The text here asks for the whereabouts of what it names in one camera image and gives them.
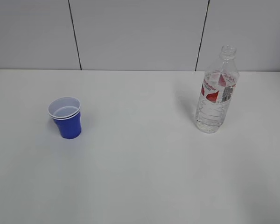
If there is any blue paper cup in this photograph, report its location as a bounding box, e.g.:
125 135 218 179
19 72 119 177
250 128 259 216
48 97 82 139

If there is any clear Wahaha water bottle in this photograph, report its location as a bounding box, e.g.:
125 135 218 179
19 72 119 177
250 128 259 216
195 45 239 133

